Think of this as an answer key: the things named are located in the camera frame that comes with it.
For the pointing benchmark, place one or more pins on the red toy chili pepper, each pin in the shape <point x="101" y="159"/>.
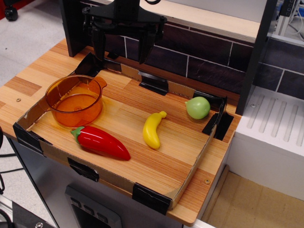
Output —
<point x="100" y="141"/>

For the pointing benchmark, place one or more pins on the grey oven control panel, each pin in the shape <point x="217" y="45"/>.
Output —
<point x="90" y="213"/>

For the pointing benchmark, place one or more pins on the dark grey vertical post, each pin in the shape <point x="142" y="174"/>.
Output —
<point x="260" y="41"/>

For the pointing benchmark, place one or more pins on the light wooden shelf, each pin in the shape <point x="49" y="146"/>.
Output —
<point x="211" y="22"/>

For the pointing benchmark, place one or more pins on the white toy sink drainboard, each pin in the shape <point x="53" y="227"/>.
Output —
<point x="268" y="145"/>

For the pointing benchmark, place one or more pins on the orange transparent plastic pot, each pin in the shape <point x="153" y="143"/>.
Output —
<point x="75" y="100"/>

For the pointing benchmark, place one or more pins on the black caster wheel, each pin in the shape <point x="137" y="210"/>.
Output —
<point x="11" y="13"/>

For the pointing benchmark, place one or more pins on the green toy pear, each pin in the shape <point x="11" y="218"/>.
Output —
<point x="198" y="107"/>

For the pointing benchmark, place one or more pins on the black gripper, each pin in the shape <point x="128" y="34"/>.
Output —
<point x="125" y="18"/>

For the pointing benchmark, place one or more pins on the cardboard fence with black tape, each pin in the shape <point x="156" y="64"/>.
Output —
<point x="183" y="168"/>

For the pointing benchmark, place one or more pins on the yellow toy banana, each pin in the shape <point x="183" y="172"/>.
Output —
<point x="149" y="131"/>

